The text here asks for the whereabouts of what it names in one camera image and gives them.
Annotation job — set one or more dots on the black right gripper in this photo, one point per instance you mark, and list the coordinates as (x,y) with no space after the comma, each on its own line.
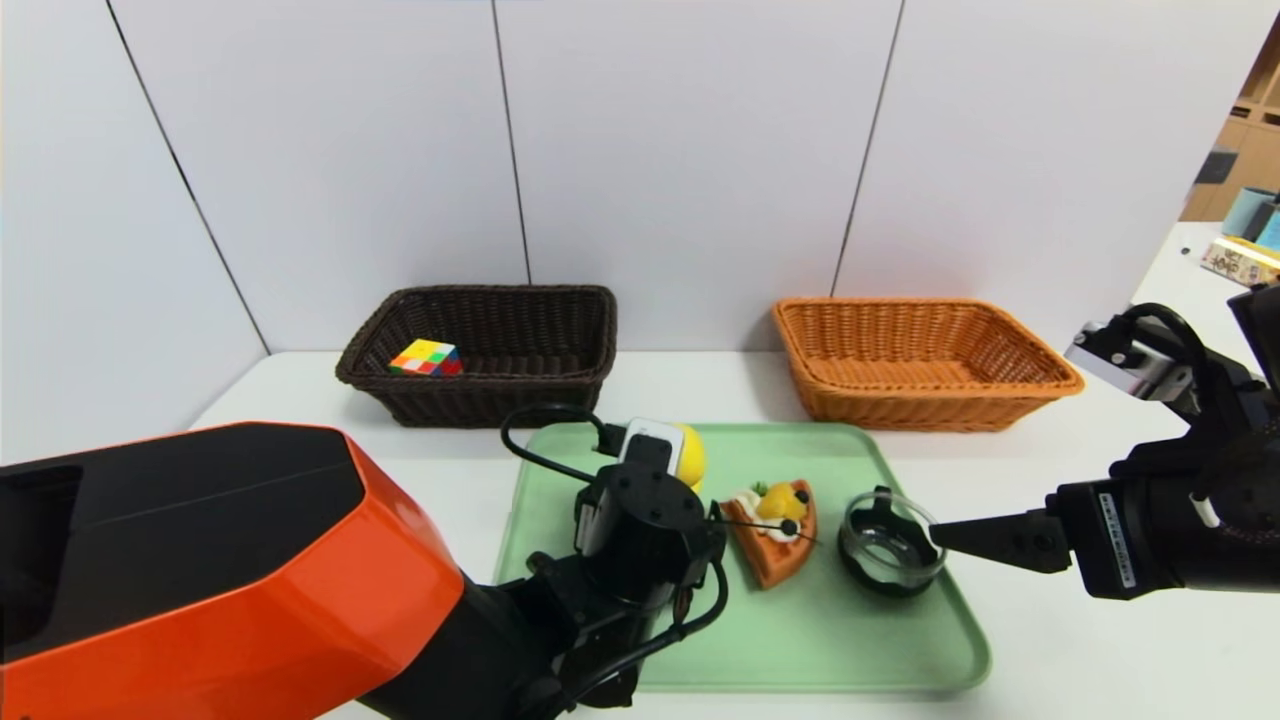
(1110,541)

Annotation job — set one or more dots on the toy waffle slice with fruit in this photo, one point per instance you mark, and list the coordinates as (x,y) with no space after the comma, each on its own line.
(775,565)

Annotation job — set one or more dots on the yellow duck toy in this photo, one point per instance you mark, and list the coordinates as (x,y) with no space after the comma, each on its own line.
(692,455)

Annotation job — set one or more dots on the multicoloured puzzle cube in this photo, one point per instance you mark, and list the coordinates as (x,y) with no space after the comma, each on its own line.
(425,357)

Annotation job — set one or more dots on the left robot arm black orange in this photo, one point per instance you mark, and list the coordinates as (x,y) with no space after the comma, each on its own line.
(200,560)

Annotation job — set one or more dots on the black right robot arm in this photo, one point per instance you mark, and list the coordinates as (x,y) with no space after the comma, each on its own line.
(1240,520)

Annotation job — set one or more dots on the orange wicker basket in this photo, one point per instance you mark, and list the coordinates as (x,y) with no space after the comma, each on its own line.
(900,405)

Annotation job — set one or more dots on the dark brown wicker basket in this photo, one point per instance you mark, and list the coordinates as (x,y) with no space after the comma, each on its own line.
(520,400)

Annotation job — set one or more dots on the light green plastic tray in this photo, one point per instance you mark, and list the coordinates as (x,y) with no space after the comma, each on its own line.
(850,640)

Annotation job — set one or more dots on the thin black zip tie tail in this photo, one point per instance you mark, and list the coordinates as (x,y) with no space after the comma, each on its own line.
(767,531)

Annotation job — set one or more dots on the white side table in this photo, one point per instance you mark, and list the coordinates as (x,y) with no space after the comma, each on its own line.
(1190,260)

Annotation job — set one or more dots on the patterned cardboard box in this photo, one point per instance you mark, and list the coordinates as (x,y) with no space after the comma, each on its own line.
(1240,262)

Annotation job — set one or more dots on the teal cylindrical container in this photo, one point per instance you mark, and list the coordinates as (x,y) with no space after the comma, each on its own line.
(1245,215)

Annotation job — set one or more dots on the brown wooden shelf unit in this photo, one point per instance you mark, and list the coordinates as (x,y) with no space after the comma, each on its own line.
(1255,140)

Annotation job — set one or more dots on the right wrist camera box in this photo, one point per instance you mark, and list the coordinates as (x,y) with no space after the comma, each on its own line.
(1130,365)

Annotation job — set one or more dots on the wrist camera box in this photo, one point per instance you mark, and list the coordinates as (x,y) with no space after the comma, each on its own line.
(650,440)
(1130,365)

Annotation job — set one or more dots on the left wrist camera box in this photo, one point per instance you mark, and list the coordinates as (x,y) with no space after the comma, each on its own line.
(650,440)

